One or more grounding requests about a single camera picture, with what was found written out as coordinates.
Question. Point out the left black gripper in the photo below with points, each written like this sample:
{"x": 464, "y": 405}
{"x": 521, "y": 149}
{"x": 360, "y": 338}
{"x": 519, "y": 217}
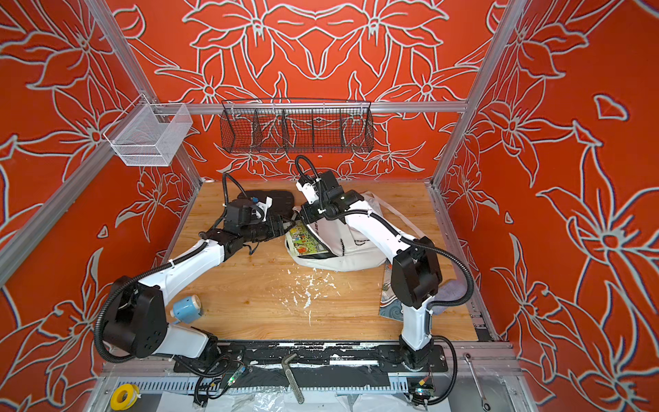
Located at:
{"x": 280, "y": 226}

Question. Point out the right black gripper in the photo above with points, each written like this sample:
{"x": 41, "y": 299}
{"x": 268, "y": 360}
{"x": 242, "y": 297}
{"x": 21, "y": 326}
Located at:
{"x": 311, "y": 215}

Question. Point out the green history picture book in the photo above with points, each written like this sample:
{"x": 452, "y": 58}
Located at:
{"x": 301, "y": 242}

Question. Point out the white backpack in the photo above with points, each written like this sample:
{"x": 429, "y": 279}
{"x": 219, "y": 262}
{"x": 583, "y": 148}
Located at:
{"x": 349, "y": 249}

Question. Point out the blue mythology picture book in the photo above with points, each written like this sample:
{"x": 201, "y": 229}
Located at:
{"x": 389, "y": 307}

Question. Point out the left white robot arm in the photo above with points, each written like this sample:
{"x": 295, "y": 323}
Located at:
{"x": 132, "y": 323}

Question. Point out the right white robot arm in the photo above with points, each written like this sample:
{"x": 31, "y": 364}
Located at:
{"x": 416, "y": 273}

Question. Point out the blue mug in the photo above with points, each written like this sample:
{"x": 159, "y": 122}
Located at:
{"x": 187, "y": 310}

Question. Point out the yellow tape roll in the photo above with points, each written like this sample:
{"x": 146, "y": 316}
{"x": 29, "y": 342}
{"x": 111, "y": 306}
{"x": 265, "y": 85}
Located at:
{"x": 124, "y": 397}

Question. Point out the silver wrench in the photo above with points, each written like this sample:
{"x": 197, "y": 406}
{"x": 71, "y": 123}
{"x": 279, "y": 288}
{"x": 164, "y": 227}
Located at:
{"x": 486, "y": 406}

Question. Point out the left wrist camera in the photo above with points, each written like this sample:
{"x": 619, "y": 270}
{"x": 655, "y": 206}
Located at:
{"x": 264, "y": 206}

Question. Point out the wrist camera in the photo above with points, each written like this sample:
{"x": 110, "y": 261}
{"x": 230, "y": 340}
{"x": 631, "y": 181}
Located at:
{"x": 264, "y": 206}
{"x": 309, "y": 190}

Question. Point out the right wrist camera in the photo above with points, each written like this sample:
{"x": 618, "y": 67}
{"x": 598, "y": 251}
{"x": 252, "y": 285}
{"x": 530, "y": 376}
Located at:
{"x": 309, "y": 190}

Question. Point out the black wire wall basket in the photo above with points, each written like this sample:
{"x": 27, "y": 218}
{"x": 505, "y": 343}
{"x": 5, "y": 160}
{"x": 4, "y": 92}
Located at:
{"x": 297, "y": 127}

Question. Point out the white wire wall basket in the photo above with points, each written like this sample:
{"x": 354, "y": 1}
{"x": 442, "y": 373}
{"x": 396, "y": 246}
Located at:
{"x": 143, "y": 136}

